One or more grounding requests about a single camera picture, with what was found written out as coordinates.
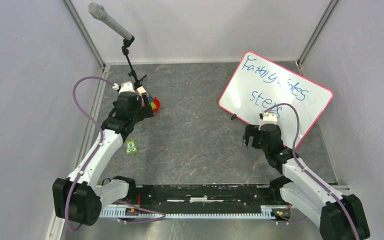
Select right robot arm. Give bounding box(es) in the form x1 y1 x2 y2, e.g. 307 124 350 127
242 123 371 240

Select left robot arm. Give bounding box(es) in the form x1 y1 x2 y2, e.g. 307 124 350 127
52 91 154 226

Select red plate with blocks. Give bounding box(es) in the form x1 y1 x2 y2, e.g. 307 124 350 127
136 86 161 113

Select green number block toy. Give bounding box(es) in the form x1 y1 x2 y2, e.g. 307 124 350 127
125 139 139 156

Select black microphone stand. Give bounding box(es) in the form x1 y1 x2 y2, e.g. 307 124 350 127
121 35 148 89

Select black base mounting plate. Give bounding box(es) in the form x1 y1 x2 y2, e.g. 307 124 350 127
125 184 288 215

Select grey microphone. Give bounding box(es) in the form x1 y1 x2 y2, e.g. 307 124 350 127
87 2 134 41

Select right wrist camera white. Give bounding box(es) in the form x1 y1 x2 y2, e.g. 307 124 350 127
259 111 278 126

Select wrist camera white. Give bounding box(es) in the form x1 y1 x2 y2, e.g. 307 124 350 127
112 81 137 95
259 111 278 126

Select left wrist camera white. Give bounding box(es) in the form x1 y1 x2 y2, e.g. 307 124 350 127
112 81 137 95

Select white slotted cable duct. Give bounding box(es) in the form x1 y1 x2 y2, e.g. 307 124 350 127
99 204 291 221

